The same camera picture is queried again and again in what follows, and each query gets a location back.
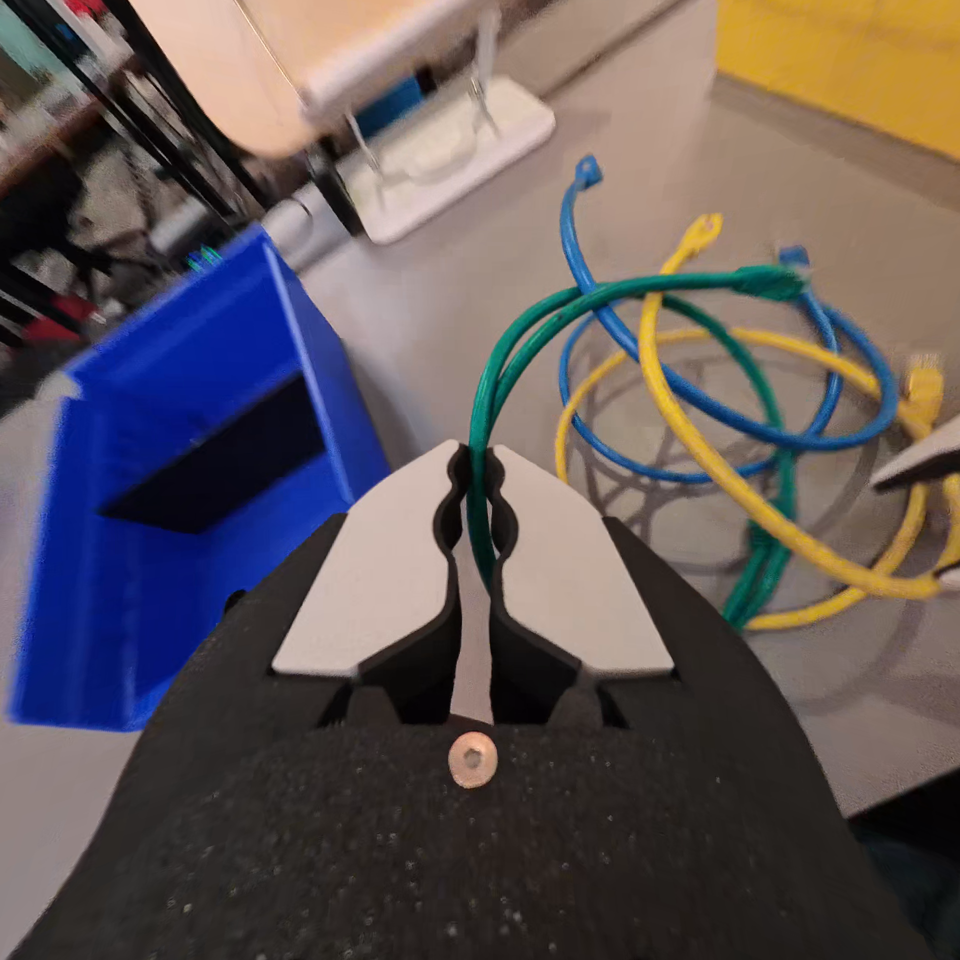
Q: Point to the blue plastic bin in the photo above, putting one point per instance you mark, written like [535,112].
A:
[150,600]

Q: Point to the white stand base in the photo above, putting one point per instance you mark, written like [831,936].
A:
[510,127]

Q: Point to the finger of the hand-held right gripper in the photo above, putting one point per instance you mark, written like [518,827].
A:
[952,579]
[937,450]

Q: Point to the wooden board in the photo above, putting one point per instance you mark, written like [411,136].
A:
[225,75]

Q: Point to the black metal rack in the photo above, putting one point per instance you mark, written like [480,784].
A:
[180,161]

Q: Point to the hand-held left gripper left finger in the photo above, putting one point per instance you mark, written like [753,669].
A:
[375,585]

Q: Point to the yellow plastic bin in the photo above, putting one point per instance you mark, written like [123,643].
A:
[840,67]

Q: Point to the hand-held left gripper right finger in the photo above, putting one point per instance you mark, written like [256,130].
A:
[577,592]

